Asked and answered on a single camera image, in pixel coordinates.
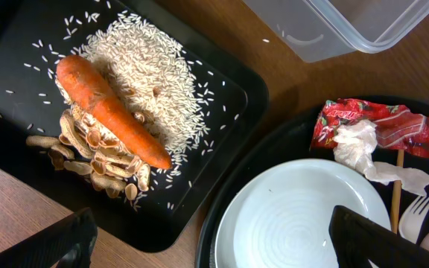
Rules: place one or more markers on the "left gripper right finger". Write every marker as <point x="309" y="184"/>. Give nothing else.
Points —
<point x="359" y="242"/>

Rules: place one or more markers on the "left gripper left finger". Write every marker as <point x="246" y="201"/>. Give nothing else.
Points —
<point x="67" y="243"/>

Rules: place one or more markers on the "white plastic fork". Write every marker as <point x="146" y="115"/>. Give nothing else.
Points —
<point x="411" y="221"/>

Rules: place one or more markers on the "wooden chopstick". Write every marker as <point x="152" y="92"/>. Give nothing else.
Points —
<point x="396" y="197"/>

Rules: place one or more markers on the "grey dinner plate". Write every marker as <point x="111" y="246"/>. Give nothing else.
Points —
<point x="281" y="217"/>

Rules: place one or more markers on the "red snack wrapper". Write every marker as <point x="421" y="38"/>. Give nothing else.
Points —
<point x="397" y="128"/>

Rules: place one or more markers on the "orange carrot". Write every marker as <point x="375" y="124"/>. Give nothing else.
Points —
<point x="89" y="90"/>

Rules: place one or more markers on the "rice and peanut leftovers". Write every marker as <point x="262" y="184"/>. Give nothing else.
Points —
<point x="145" y="67"/>

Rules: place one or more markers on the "white crumpled tissue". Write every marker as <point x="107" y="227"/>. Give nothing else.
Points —
<point x="355" y="145"/>

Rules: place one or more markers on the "black rectangular tray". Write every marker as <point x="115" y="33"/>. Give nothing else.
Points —
<point x="34" y="34"/>

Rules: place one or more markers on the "clear plastic bin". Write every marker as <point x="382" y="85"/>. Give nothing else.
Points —
<point x="321" y="29"/>

